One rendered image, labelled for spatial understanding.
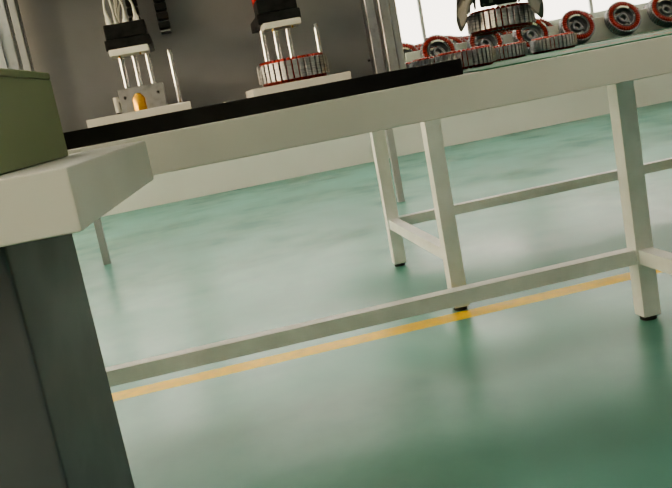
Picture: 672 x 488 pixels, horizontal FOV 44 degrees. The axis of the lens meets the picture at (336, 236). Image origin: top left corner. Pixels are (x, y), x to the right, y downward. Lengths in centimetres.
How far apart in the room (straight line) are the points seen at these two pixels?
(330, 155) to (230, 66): 629
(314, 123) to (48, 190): 60
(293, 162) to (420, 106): 671
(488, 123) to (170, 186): 311
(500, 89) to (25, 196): 74
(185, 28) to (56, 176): 108
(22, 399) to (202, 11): 106
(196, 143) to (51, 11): 60
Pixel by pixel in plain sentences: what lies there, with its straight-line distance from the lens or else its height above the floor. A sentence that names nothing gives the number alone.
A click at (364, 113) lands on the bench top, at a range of 107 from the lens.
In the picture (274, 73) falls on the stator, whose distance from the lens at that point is 127.
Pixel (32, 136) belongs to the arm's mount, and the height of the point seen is 77.
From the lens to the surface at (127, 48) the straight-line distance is 134.
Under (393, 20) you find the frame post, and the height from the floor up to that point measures 85.
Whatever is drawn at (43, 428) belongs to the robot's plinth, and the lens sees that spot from 62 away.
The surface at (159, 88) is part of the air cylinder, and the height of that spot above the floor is 81.
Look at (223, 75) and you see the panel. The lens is 156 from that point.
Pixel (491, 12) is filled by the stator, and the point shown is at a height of 83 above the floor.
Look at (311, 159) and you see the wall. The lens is 780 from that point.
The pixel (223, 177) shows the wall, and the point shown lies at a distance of 773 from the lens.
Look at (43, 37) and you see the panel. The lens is 158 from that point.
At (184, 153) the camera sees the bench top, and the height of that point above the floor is 72.
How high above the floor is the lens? 76
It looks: 10 degrees down
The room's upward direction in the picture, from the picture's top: 11 degrees counter-clockwise
